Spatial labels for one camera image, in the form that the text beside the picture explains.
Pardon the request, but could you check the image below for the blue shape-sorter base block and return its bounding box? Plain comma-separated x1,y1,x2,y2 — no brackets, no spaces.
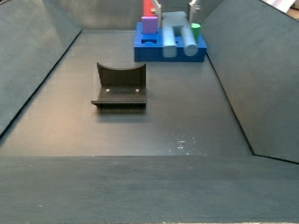
135,22,207,62

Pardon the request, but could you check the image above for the black regrasp fixture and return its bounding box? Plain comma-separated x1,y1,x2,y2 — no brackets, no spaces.
91,63,147,108

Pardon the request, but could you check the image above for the metal gripper finger with black pad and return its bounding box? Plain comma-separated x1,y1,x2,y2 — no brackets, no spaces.
188,0,202,22

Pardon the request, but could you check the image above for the red rectangular block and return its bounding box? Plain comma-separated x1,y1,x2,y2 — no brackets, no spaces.
143,0,155,17

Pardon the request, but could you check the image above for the light blue square-circle object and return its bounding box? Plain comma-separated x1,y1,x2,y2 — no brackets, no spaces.
163,11,198,58

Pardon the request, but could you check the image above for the purple square peg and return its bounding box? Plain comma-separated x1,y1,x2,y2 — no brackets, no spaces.
142,17,158,34

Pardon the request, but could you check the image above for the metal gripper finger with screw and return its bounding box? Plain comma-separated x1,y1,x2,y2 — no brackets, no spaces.
151,0,162,28

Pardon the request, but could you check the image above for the green hexagonal peg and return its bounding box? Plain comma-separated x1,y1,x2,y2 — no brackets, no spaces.
191,23,202,41

